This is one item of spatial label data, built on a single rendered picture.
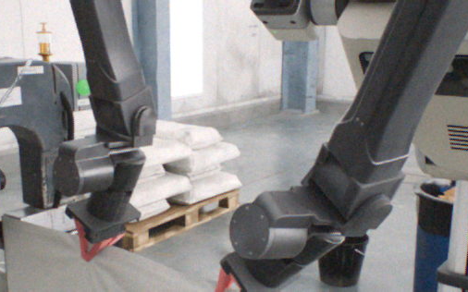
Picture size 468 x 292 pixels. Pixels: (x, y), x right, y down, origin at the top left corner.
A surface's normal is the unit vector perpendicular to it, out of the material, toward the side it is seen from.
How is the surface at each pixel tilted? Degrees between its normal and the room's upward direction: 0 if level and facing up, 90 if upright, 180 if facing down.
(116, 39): 95
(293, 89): 90
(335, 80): 90
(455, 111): 130
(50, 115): 90
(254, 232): 77
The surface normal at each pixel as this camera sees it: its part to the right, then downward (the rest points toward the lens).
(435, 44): 0.40, 0.69
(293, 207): 0.42, -0.73
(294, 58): -0.62, 0.20
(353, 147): -0.88, 0.22
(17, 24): 0.78, 0.15
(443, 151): -0.47, 0.77
